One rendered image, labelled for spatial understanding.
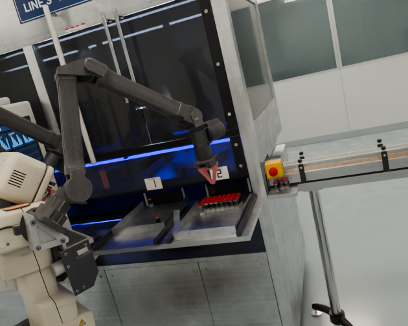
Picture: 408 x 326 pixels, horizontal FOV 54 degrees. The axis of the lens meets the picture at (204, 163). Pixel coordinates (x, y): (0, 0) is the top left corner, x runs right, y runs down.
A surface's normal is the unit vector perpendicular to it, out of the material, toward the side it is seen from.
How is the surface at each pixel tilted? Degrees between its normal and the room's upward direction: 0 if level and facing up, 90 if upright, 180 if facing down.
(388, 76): 90
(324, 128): 90
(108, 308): 90
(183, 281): 90
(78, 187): 77
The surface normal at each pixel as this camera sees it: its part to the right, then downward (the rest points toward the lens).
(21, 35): -0.27, 0.28
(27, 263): 0.64, 0.02
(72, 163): 0.36, -0.33
